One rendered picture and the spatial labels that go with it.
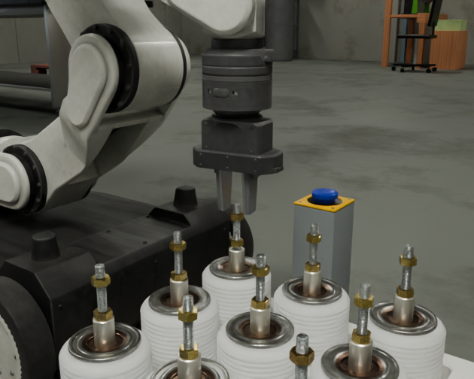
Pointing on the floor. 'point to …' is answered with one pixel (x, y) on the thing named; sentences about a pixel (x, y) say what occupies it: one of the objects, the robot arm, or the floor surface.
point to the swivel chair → (423, 34)
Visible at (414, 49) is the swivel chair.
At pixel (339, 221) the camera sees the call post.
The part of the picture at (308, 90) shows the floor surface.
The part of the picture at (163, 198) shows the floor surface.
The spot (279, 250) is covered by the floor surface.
